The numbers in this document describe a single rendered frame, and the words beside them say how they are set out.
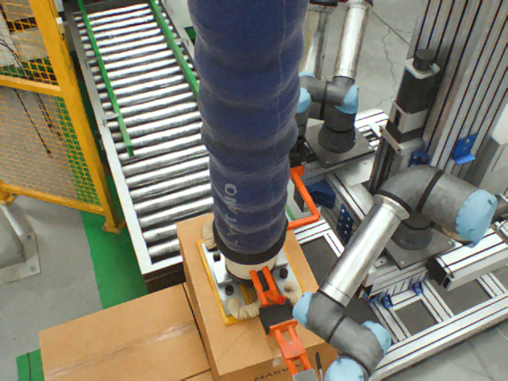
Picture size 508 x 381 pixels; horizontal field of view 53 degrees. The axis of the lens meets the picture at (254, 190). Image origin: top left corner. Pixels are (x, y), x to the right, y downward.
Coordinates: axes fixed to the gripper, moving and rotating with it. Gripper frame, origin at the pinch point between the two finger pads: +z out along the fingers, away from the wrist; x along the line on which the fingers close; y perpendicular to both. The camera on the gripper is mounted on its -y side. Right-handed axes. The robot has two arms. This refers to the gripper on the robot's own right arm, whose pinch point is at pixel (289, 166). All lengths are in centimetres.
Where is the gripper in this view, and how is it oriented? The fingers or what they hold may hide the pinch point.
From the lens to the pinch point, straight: 191.0
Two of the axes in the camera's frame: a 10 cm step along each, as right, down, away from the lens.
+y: 3.4, 7.1, -6.2
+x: 9.4, -2.5, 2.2
